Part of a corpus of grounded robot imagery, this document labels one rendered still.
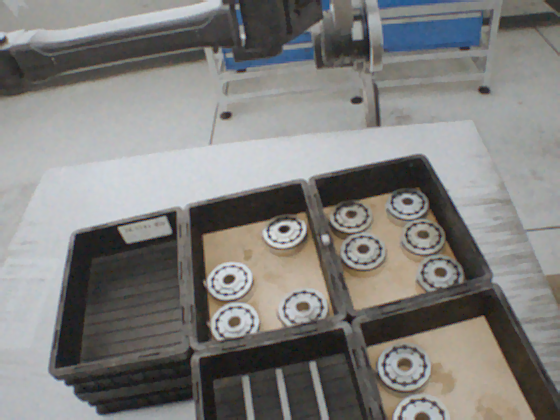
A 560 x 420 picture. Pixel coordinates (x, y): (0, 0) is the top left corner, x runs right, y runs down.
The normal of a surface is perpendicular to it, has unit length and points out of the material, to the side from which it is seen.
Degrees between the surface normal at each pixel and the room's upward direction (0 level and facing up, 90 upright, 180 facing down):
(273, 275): 0
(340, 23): 90
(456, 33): 90
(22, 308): 0
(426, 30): 90
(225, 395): 0
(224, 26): 90
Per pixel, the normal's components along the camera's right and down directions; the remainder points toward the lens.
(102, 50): 0.00, 0.73
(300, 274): -0.14, -0.68
